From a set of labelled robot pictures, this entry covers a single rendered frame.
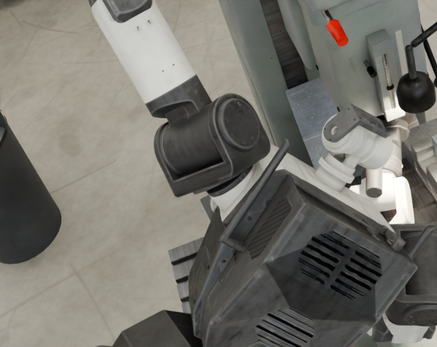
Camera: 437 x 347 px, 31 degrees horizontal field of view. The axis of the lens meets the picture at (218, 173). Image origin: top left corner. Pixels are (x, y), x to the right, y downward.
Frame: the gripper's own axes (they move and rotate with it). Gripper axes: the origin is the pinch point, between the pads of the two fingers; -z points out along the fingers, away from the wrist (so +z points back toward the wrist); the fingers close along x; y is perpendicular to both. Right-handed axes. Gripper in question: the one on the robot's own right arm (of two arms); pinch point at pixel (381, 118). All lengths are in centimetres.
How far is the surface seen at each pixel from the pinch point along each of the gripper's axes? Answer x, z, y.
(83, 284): 145, -41, 122
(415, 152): -5.9, -5.5, 18.7
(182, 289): 55, 25, 30
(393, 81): -5.4, 11.7, -22.0
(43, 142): 192, -131, 121
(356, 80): 1.8, 10.6, -22.4
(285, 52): 25.4, -29.3, 0.4
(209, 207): 43.6, 13.4, 10.8
